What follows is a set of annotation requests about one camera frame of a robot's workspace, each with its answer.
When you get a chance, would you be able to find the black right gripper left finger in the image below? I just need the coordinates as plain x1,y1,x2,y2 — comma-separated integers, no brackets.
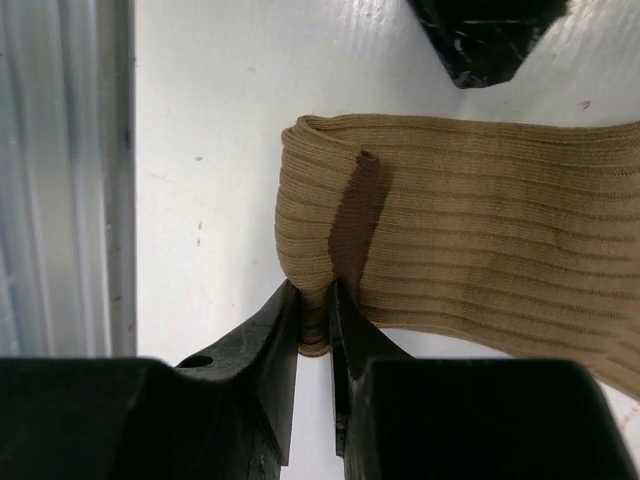
1,282,298,479

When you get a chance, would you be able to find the aluminium rail frame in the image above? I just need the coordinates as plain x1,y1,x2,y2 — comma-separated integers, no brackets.
1,1,136,357

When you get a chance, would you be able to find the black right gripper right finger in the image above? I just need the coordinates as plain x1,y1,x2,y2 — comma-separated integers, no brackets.
328,281,630,479

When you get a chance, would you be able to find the tan ribbed sock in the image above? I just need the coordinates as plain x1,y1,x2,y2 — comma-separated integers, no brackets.
275,114,639,397

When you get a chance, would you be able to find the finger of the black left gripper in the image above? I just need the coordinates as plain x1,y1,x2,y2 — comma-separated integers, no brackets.
409,0,568,89

